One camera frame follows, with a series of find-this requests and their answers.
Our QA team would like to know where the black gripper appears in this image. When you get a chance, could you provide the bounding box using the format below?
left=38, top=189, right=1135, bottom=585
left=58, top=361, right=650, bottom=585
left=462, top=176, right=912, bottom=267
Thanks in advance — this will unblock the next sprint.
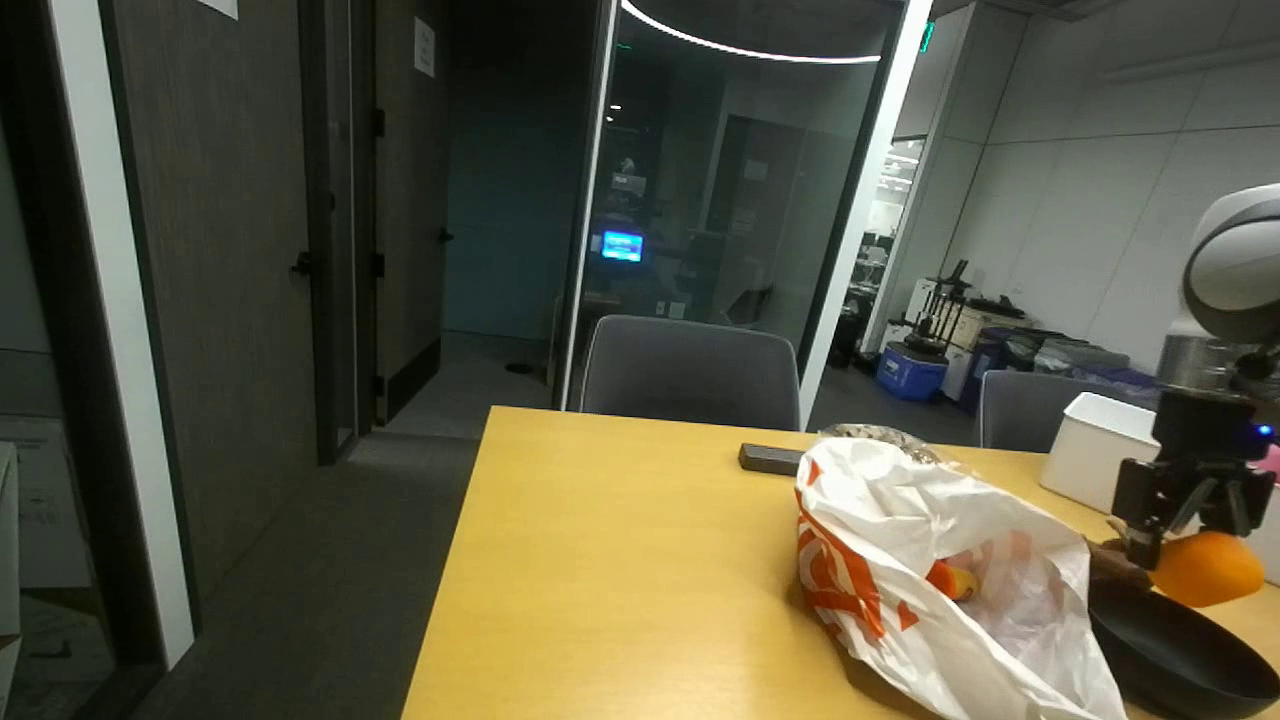
left=1110, top=387, right=1276, bottom=535

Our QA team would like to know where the white orange plastic bag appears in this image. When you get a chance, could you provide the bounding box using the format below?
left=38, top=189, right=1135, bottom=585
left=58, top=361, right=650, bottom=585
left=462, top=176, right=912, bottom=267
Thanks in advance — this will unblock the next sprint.
left=791, top=438, right=1124, bottom=720

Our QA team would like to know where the orange fruit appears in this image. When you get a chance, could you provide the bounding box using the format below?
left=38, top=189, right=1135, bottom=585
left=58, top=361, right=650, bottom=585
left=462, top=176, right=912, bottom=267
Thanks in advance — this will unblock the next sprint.
left=1153, top=533, right=1263, bottom=610

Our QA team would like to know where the black bowl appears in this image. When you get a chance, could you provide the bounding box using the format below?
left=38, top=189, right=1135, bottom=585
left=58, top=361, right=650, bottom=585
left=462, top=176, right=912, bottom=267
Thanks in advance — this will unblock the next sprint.
left=1089, top=552, right=1280, bottom=720

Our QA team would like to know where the white rectangular box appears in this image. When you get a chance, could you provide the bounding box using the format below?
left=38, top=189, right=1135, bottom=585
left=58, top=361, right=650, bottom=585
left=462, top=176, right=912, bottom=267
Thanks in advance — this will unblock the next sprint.
left=1038, top=392, right=1161, bottom=514

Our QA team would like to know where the blue bin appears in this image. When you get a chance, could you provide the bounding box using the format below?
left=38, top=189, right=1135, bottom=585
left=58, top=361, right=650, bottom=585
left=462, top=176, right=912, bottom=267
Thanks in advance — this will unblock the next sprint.
left=874, top=343, right=948, bottom=405

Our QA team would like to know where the clear bag of nuts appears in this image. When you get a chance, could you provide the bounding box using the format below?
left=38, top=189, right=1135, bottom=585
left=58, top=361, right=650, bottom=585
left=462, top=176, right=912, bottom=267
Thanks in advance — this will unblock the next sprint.
left=828, top=425, right=938, bottom=465

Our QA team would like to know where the grey office chair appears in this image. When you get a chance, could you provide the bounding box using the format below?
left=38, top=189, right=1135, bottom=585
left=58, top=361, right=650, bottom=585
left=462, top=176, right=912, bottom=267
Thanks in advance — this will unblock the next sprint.
left=575, top=315, right=799, bottom=430

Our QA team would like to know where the blue screen monitor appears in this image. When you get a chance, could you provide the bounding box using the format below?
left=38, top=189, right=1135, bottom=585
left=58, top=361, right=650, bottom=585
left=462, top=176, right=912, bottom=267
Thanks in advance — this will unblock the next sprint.
left=599, top=228, right=642, bottom=266

